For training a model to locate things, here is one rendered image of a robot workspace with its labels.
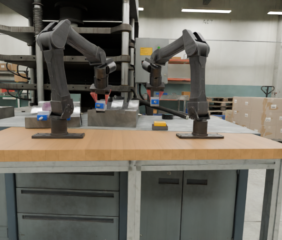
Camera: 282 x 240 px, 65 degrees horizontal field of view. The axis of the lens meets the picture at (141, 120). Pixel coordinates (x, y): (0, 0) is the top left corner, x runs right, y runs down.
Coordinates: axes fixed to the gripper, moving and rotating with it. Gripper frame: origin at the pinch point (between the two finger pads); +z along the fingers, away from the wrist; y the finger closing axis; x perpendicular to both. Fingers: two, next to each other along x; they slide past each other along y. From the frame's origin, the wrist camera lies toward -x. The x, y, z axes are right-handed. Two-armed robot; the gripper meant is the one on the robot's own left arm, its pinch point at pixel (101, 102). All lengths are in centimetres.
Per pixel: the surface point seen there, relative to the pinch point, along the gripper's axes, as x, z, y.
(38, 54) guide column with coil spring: -81, 3, 72
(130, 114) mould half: 3.7, 3.8, -16.3
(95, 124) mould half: 6.6, 9.8, 2.1
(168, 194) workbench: 22, 42, -41
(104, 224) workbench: 31, 61, -6
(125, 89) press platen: -67, 22, -5
